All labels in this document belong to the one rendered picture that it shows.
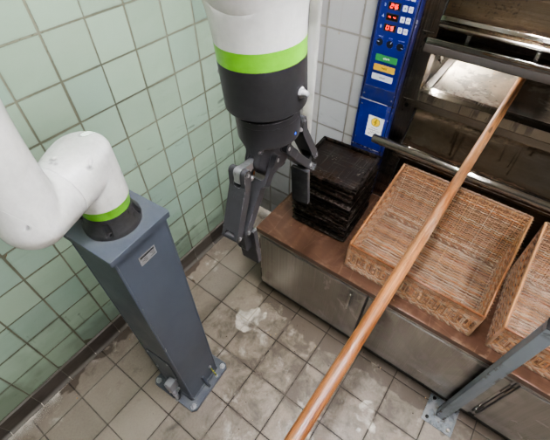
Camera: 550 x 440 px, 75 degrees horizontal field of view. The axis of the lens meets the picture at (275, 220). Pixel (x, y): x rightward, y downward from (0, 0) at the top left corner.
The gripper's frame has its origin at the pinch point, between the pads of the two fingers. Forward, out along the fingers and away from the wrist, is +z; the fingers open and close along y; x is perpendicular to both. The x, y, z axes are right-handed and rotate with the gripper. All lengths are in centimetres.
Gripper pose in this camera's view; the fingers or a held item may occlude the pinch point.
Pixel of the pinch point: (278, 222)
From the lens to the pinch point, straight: 55.7
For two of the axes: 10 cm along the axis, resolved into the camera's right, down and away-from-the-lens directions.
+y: -5.6, 6.4, -5.2
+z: 0.7, 6.6, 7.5
